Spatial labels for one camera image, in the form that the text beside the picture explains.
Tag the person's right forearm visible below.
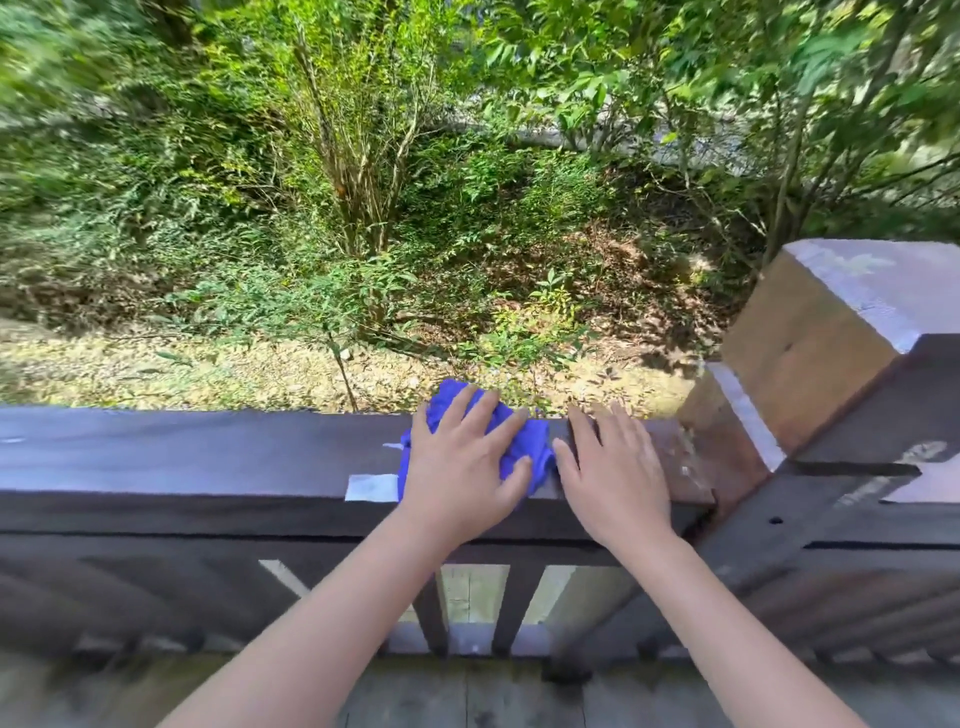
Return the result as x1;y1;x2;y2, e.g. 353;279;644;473
618;528;871;728

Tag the green shrub thicket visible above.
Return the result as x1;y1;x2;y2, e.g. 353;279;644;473
0;0;960;421

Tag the dark wooden railing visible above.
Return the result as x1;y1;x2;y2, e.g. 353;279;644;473
0;333;960;680

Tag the person's left hand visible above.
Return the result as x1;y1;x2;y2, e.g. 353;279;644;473
395;383;535;545

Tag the person's left forearm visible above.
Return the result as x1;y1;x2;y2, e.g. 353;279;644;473
157;509;481;728

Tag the blue cleaning cloth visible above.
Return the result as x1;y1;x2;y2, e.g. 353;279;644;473
397;378;558;502

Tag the person's right hand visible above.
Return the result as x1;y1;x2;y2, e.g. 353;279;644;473
551;401;680;556

